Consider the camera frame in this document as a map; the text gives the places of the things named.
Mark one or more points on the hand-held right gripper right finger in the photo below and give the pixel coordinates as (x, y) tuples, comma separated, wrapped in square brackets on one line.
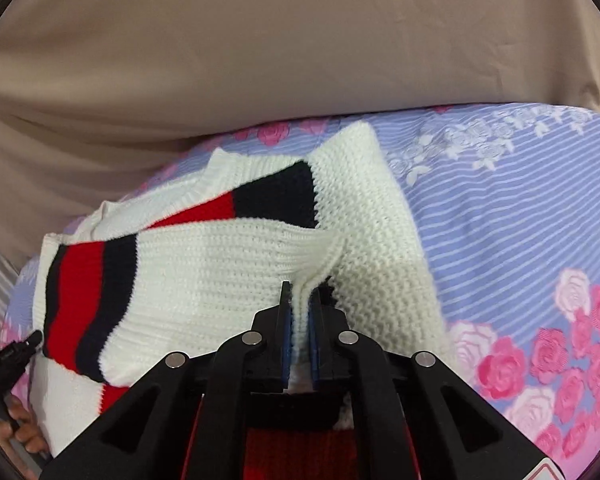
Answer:
[(315, 360)]

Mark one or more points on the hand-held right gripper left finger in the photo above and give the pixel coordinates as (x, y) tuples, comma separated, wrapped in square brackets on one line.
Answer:
[(286, 360)]

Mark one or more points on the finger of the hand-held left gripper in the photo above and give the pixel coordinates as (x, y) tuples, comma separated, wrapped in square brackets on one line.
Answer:
[(26, 344)]

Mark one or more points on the white knit striped sweater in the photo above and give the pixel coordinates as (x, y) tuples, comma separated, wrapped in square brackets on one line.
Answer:
[(220, 260)]

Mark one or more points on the person's left hand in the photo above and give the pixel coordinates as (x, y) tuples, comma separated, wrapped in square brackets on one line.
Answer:
[(27, 432)]

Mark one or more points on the pink blue floral bedsheet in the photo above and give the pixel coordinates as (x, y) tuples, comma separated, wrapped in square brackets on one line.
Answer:
[(505, 220)]

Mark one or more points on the beige backdrop cloth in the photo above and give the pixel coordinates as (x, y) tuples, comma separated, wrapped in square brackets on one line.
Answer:
[(260, 45)]

